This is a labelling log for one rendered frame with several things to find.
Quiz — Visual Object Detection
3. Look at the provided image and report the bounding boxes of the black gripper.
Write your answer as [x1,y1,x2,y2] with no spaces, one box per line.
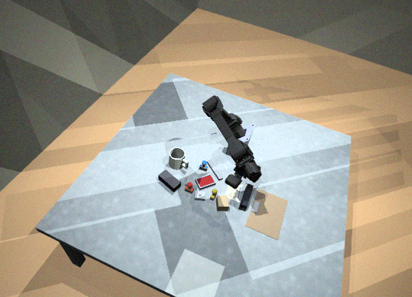
[225,164,245,189]

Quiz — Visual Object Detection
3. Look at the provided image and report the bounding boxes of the cream paper card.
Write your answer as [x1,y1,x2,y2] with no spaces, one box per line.
[226,185,243,202]

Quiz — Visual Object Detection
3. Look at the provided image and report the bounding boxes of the grey mug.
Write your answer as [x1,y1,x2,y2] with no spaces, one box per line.
[169,148,189,169]

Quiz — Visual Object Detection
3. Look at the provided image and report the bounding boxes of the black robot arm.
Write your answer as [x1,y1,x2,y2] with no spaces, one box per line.
[202,95,262,183]

